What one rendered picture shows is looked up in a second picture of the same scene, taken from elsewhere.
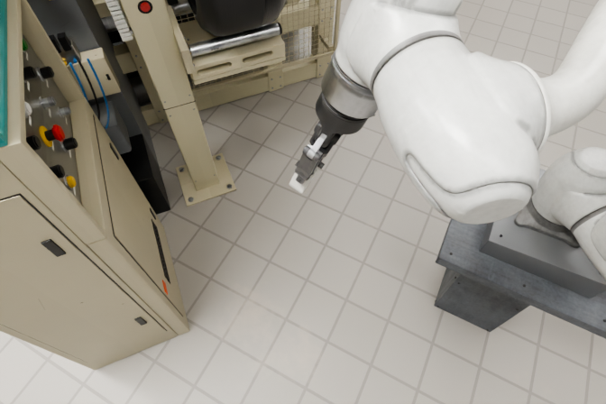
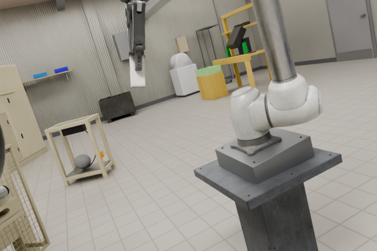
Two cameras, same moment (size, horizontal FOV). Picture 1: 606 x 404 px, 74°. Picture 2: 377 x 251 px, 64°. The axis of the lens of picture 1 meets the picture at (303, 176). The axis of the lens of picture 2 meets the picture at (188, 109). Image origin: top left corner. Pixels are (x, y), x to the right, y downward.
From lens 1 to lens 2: 73 cm
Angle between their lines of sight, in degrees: 59
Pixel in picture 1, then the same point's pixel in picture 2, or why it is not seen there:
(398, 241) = not seen: outside the picture
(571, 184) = (245, 102)
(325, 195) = not seen: outside the picture
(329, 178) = not seen: outside the picture
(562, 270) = (291, 149)
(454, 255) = (251, 194)
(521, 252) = (270, 157)
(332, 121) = not seen: outside the picture
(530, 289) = (295, 172)
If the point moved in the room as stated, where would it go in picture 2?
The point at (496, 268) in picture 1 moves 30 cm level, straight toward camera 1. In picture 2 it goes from (273, 181) to (299, 221)
